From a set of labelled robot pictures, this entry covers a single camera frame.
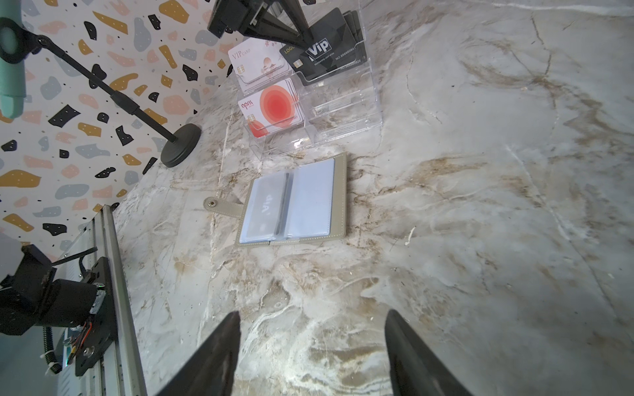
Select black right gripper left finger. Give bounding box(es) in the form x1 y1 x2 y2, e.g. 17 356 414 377
158 311 241 396

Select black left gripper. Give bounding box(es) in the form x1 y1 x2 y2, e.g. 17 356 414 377
207 0 315 49

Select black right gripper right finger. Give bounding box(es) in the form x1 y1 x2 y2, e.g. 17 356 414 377
385 310 471 396

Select white floral credit card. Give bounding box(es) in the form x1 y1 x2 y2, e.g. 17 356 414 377
228 38 292 92

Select black VIP credit card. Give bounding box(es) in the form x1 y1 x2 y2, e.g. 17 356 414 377
280 8 368 86

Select red circle credit card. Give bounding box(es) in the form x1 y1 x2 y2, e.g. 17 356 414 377
238 78 305 139

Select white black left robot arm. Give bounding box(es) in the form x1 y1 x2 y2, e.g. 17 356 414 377
1 1 238 335

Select clear acrylic card box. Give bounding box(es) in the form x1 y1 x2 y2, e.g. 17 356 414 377
233 1 383 159

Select black microphone stand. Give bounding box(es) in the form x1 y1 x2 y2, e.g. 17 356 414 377
24 29 201 168

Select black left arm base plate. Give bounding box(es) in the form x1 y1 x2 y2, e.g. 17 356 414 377
74 257 117 377

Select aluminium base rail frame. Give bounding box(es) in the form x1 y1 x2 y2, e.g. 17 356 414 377
54 206 148 395

